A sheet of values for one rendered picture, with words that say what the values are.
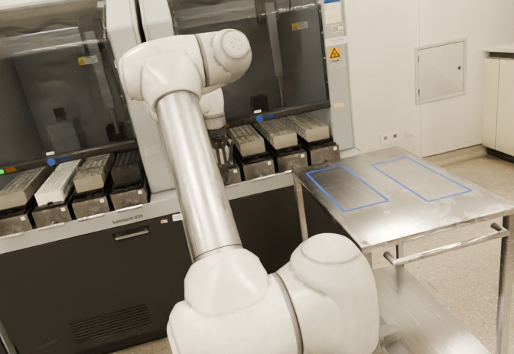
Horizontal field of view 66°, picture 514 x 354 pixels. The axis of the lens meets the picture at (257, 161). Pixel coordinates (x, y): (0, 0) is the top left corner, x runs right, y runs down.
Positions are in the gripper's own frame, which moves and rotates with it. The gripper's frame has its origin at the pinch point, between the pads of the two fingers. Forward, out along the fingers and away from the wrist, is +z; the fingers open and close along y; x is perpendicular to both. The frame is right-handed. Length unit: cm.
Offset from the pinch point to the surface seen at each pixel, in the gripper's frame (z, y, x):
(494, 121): 49, -228, -109
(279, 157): -0.6, -24.7, -2.2
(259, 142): -6.9, -18.5, -9.7
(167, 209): 11.3, 26.6, -2.0
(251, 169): 1.7, -11.6, -2.1
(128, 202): 3.8, 41.3, -2.0
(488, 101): 33, -229, -117
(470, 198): -2, -61, 68
